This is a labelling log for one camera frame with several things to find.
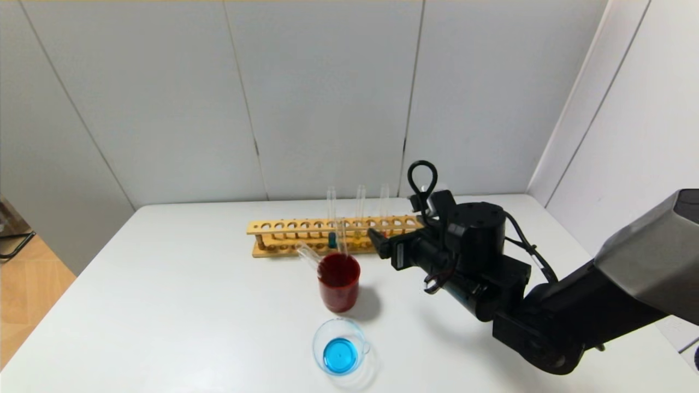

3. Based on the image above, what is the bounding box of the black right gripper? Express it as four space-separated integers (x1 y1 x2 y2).
368 227 450 271

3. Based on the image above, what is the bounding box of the test tube with red pigment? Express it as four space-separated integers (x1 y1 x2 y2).
379 184 390 236

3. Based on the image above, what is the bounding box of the test tube with yellow pigment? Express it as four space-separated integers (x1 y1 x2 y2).
355 184 365 244

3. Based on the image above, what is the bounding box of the test tube with teal pigment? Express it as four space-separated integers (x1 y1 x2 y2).
327 186 338 249

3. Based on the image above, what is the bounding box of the empty clear test tube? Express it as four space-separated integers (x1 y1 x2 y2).
300 248 324 273
295 243 322 269

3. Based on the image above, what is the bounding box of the wooden test tube rack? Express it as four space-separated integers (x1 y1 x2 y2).
247 215 426 258

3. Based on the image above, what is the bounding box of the red plastic cup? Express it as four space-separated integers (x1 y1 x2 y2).
318 253 362 313

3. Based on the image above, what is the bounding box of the clear glass dish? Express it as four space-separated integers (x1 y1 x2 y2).
312 318 373 378

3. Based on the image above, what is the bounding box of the black camera cable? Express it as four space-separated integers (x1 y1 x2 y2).
407 160 559 295

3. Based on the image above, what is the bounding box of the dark furniture frame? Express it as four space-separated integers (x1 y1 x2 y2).
0 198 36 260

